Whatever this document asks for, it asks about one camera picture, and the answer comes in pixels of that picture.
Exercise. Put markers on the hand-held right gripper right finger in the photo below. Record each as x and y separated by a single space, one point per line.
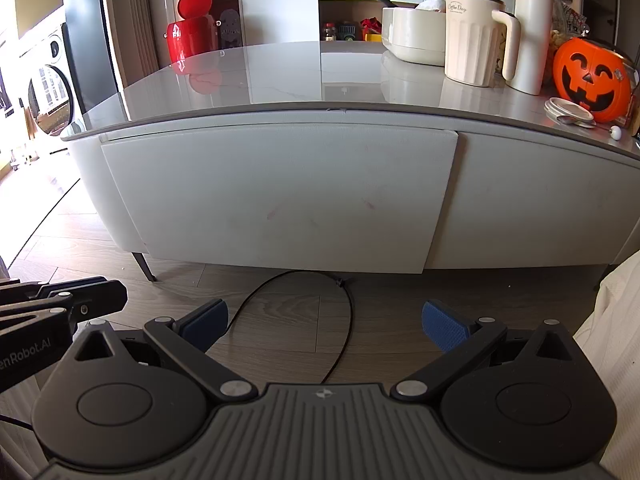
445 329

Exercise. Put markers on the yellow toy block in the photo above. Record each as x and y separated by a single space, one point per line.
373 37

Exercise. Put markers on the grey patterned board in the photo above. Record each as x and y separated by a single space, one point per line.
231 27

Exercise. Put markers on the white washing machine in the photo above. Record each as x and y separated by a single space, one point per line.
50 100

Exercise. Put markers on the white dryer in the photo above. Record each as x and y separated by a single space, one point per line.
52 45

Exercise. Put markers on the white rounded cabinet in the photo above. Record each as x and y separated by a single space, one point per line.
500 200

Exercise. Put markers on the white tissue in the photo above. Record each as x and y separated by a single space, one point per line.
432 5

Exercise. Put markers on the white thermos bottle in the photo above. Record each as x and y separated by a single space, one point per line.
535 30

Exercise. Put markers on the orange pumpkin bucket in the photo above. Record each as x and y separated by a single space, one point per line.
592 77

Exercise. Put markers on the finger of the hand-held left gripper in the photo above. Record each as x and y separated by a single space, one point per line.
75 317
100 295

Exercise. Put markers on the red toy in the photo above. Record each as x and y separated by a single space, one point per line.
371 25

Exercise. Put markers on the white-fronted wooden drawer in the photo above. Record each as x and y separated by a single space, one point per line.
275 200

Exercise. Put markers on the metal spoon with white bead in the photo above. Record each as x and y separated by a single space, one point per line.
575 121

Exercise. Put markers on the cream ribbed mug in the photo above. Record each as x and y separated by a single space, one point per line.
470 40

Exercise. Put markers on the brown paper package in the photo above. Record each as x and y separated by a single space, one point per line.
634 120

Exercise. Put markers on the green toy truck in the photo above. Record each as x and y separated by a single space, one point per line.
348 31

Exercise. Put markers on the small red-lidded jar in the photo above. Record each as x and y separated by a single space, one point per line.
329 32

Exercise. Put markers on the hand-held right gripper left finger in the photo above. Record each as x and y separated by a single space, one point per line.
205 324

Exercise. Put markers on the patterned snack bag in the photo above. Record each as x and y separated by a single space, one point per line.
575 20

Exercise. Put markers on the white cloth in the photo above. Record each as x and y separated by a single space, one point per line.
615 360

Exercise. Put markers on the dark grey refrigerator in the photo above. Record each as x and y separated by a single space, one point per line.
85 35

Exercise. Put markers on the white drawer front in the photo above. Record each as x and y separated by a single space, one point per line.
540 200

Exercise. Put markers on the red lidded bin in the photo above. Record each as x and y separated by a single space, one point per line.
190 35

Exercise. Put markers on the cream bowl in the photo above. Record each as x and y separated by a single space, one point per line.
415 35

